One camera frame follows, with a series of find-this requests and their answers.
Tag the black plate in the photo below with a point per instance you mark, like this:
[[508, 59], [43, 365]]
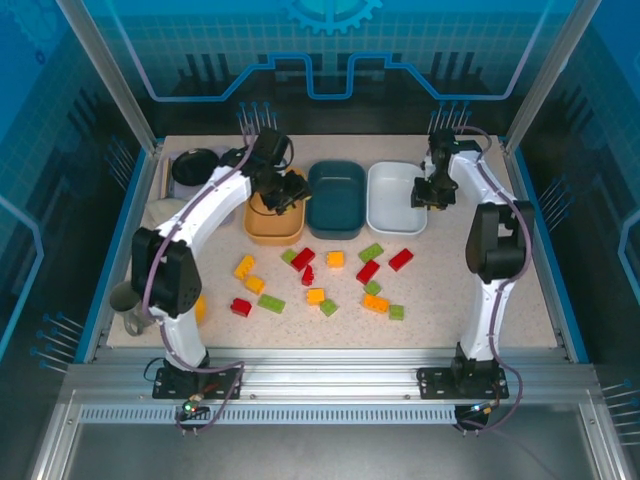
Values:
[[192, 167]]

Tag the yellow bowl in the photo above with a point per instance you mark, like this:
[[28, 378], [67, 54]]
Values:
[[201, 311]]

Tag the small red lego brick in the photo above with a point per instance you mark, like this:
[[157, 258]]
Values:
[[307, 275]]

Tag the grey mug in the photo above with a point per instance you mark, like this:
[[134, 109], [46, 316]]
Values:
[[124, 300]]

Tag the teal plastic container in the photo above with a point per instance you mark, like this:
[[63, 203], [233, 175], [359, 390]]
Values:
[[335, 200]]

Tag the orange plastic container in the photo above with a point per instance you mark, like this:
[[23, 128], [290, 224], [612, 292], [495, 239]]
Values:
[[274, 235]]

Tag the lavender tray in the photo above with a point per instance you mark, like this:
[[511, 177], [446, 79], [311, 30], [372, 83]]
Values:
[[166, 165]]

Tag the small controller board with LED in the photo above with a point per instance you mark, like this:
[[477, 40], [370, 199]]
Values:
[[482, 410], [191, 406]]

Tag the white plastic container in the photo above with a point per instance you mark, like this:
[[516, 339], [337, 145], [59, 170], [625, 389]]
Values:
[[395, 210]]

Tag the wide aluminium frame rail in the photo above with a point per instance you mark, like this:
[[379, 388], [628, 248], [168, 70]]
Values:
[[325, 375]]

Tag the aluminium side rail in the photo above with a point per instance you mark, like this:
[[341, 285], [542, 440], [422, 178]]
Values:
[[515, 175], [148, 176]]

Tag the aluminium frame post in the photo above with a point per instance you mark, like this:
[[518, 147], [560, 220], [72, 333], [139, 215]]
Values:
[[113, 75], [540, 75]]

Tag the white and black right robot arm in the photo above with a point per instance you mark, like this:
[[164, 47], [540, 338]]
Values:
[[487, 320]]

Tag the beige cloth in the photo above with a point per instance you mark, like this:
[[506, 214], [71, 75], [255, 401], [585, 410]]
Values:
[[162, 212]]

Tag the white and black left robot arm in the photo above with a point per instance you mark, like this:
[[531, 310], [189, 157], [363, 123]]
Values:
[[220, 192]]

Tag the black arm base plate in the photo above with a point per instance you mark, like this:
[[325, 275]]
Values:
[[432, 385], [167, 387]]

